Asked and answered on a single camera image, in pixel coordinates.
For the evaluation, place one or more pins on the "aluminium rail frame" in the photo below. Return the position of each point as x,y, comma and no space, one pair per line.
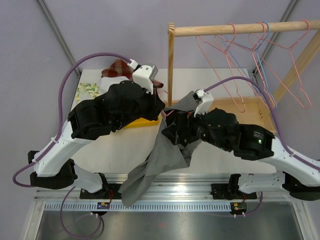
117,154

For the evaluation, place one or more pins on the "grey skirt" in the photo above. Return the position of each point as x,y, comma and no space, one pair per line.
163,157

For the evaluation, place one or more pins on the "lemon print skirt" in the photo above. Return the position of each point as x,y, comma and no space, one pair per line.
87,91

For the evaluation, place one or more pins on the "wooden clothes rack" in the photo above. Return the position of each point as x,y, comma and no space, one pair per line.
187,69

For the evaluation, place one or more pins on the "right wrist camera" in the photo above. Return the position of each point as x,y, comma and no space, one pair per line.
203,101

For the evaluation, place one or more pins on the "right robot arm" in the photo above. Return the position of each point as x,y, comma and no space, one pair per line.
294,174

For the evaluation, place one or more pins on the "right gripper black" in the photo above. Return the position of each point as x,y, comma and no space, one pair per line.
184,120

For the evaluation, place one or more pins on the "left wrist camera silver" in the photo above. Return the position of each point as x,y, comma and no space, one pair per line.
143,75

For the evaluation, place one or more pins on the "white skirt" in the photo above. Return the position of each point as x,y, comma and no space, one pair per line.
105,82

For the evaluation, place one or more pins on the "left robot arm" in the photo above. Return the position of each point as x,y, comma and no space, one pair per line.
121,105

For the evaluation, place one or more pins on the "blue hanger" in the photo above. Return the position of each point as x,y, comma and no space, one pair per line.
255,72

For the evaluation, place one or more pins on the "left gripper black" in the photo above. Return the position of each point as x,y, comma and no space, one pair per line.
156,105

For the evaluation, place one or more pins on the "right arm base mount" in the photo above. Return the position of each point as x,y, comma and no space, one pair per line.
247,186

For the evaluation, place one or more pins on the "red plaid skirt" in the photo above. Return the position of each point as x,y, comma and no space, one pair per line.
118,69

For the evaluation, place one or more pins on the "yellow plastic tray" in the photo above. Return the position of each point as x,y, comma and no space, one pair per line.
142,122

